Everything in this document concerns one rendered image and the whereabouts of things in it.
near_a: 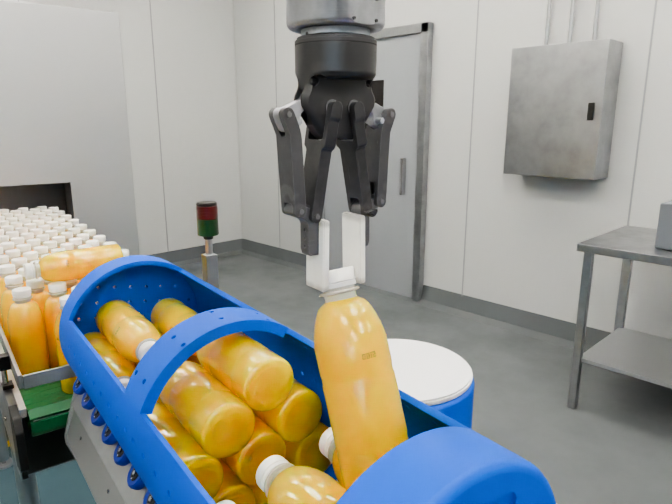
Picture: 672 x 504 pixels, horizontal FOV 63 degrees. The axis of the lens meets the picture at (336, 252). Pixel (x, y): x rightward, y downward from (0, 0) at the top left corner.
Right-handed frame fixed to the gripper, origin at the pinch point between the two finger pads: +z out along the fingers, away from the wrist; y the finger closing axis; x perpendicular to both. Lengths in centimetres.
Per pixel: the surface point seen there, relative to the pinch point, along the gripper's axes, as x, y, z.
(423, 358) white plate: 27, 42, 34
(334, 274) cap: -1.3, -1.2, 1.8
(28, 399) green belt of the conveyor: 85, -21, 47
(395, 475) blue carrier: -15.5, -5.8, 14.0
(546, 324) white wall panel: 159, 305, 130
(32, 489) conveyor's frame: 108, -21, 84
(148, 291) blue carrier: 67, 2, 22
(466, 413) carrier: 14, 40, 39
